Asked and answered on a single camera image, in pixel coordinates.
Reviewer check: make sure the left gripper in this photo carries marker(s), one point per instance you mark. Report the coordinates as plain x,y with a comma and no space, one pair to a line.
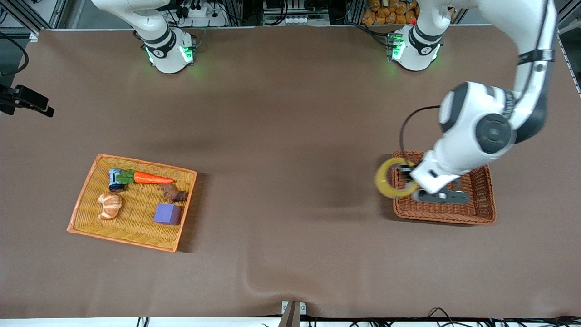
405,172

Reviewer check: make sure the yellow tape roll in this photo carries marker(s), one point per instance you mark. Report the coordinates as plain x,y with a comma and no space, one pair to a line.
383,181

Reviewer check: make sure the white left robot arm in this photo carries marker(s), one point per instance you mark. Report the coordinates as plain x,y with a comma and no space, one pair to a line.
481,118

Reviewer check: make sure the brown wicker basket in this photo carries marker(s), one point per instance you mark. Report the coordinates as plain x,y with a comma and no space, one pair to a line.
481,202

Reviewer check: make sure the small blue toy can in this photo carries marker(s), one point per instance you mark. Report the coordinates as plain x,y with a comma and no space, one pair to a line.
115,179

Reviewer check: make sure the table cover cloth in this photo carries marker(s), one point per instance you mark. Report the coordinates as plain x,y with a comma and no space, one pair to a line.
290,136

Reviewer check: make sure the toy croissant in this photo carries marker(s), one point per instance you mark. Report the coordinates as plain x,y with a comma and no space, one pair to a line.
110,206

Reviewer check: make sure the orange toy carrot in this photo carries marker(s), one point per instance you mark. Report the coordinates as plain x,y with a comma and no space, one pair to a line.
152,178

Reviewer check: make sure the yellow wicker tray orange rim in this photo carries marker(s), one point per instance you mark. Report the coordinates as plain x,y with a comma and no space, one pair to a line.
136,213

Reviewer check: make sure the box of orange items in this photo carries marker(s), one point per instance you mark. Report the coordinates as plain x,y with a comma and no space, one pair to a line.
386,13

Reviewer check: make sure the dark brown toy piece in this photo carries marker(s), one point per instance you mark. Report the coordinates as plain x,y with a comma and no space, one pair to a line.
174,194

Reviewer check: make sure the purple foam block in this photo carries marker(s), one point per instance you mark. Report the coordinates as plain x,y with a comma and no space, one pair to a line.
167,214

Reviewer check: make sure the white power strip with plugs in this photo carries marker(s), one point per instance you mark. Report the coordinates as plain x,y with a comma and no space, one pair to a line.
202,13

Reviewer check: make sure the metal table edge bracket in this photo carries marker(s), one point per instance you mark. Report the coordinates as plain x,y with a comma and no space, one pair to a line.
292,313

